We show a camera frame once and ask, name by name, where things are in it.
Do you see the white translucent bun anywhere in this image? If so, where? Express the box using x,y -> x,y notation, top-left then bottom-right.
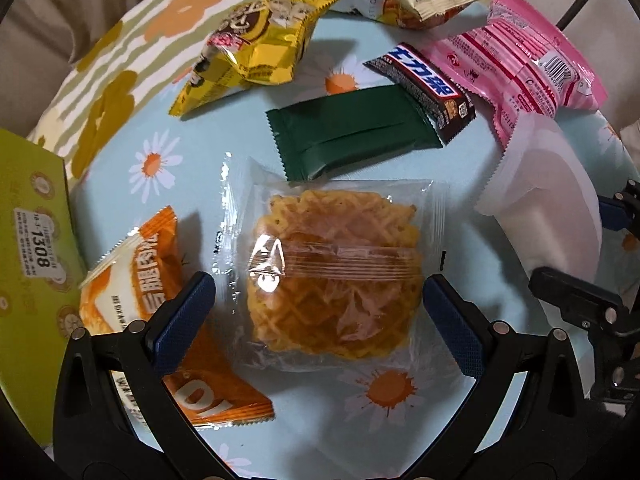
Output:
475,114 -> 602,282

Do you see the clear-wrapped orange noodle snack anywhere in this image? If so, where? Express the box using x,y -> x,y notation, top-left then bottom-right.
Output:
214,156 -> 449,372

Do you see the yellow snack bag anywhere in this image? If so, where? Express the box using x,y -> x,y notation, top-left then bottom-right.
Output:
168,0 -> 338,117

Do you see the orange ham bread packet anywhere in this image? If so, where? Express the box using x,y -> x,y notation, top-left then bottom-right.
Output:
79,207 -> 274,427

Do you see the green cardboard box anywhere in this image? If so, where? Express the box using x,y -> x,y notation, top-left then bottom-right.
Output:
1,130 -> 85,446

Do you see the pink snack bag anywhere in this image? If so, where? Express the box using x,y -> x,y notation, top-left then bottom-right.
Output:
420,0 -> 608,148

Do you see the brown chocolate bar wrapper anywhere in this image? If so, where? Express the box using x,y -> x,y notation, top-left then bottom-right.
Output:
363,42 -> 476,146

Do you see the dark green snack packet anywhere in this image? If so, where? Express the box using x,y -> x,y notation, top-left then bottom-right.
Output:
266,86 -> 442,182

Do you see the green striped floral quilt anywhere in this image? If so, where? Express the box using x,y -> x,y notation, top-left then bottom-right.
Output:
28,0 -> 250,181

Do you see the beige curtain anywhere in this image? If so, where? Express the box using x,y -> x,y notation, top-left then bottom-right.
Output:
1,0 -> 142,136

